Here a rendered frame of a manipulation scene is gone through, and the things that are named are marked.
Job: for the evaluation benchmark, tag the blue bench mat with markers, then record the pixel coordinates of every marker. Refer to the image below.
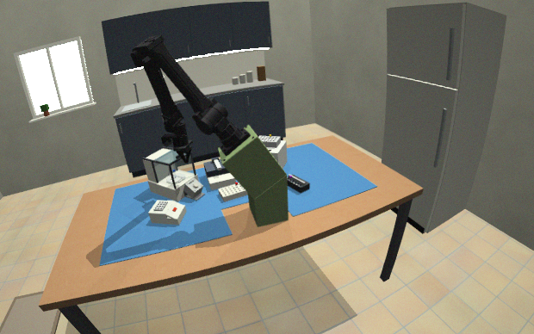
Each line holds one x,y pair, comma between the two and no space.
131,234

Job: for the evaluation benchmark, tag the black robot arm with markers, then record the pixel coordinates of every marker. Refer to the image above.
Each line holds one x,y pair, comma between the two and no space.
213,120

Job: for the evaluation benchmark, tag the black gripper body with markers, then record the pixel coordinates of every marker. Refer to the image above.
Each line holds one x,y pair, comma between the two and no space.
184,144

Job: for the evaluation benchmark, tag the white block with rows of round holes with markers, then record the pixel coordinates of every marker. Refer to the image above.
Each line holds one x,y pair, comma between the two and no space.
168,212

